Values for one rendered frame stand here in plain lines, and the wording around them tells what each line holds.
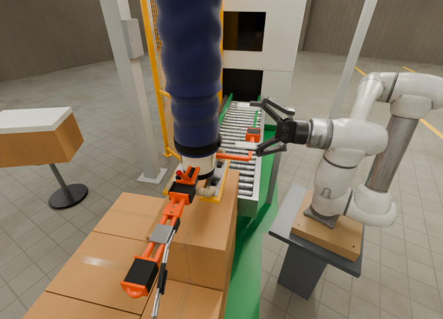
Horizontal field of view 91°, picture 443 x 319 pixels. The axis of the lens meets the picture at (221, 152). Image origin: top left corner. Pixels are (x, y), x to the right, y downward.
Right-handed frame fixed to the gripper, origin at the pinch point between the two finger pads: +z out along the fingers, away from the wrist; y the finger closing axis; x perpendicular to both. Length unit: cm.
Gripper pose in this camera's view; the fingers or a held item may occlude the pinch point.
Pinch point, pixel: (239, 126)
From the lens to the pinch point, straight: 69.0
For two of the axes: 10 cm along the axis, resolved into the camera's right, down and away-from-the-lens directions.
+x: 1.9, -5.6, 8.1
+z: -9.8, -1.1, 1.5
